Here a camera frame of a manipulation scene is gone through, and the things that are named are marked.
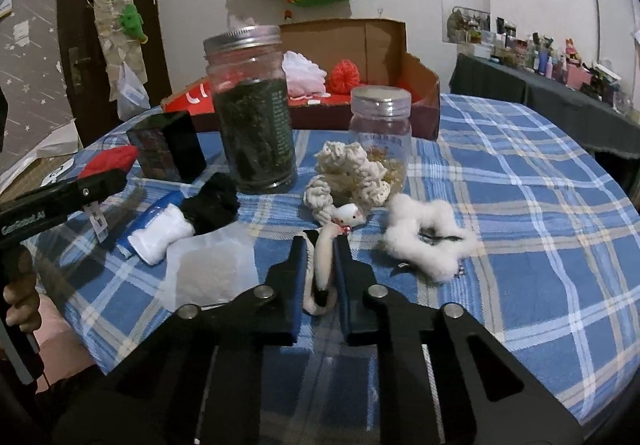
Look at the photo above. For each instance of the red mesh bath pouf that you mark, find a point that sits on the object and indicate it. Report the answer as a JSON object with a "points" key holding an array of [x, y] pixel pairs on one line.
{"points": [[345, 75]]}

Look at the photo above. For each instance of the red fuzzy plush item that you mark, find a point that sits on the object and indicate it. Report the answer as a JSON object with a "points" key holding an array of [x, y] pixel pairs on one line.
{"points": [[112, 159]]}

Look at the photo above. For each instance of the person's left hand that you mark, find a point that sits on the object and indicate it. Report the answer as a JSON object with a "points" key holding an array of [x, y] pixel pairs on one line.
{"points": [[22, 307]]}

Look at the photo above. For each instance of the tall jar with dark leaves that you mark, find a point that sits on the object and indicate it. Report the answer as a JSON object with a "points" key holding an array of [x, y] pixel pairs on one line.
{"points": [[252, 125]]}

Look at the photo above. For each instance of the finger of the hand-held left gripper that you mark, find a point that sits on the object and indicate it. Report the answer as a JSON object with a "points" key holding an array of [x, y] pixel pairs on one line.
{"points": [[85, 190]]}

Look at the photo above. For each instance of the cardboard box with red lining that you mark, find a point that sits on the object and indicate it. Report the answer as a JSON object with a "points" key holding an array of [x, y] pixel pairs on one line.
{"points": [[385, 55]]}

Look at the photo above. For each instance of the small clear jar silver lid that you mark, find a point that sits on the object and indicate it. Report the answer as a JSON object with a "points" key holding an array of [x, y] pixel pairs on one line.
{"points": [[380, 125]]}

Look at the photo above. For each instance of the blue tube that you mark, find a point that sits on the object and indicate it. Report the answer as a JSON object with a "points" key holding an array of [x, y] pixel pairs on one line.
{"points": [[150, 215]]}

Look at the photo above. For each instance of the white mesh bath pouf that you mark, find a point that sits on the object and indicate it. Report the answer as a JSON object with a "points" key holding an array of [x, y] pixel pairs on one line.
{"points": [[305, 70]]}

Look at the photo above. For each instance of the cream crochet item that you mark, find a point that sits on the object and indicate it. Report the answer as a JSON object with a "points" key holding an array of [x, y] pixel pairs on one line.
{"points": [[345, 172]]}

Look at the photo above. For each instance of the black box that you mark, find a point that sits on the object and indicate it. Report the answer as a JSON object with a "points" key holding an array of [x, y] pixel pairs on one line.
{"points": [[167, 145]]}

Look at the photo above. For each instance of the black fuzzy scrunchie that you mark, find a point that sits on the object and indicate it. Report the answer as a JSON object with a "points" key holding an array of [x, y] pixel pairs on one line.
{"points": [[212, 202]]}

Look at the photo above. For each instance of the green plush toy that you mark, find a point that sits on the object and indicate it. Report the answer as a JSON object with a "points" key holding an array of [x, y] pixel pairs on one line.
{"points": [[132, 22]]}

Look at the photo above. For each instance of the dark green covered table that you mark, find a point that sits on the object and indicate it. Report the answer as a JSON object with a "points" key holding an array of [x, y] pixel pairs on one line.
{"points": [[505, 80]]}

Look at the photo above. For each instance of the clear plastic bag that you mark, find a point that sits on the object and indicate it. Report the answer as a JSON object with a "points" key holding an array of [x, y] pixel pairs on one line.
{"points": [[132, 95]]}

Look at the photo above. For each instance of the white fluffy star hair clip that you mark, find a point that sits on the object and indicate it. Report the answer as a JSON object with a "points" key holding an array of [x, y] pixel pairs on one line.
{"points": [[430, 230]]}

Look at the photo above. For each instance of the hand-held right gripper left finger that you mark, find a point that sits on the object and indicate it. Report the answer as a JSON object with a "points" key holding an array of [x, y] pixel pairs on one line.
{"points": [[300, 270]]}

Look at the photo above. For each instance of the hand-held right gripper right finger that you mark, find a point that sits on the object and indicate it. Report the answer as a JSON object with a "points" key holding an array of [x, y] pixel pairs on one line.
{"points": [[344, 275]]}

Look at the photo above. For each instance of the row of cosmetic bottles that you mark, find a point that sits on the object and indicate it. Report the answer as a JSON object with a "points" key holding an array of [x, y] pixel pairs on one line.
{"points": [[550, 60]]}

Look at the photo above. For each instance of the white cat headband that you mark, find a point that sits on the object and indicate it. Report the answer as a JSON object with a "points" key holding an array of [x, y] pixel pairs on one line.
{"points": [[325, 245]]}

